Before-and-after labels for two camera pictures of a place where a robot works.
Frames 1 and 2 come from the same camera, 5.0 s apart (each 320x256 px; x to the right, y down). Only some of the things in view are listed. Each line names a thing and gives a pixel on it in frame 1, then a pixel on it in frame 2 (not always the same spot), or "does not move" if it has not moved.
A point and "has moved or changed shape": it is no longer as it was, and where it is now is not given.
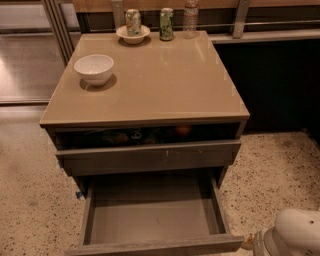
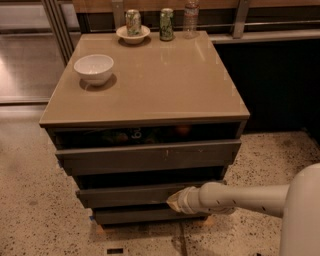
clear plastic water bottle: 191,10 does not move
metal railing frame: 61,34 does not move
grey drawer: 154,212 has moved or changed shape
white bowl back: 133,39 does not move
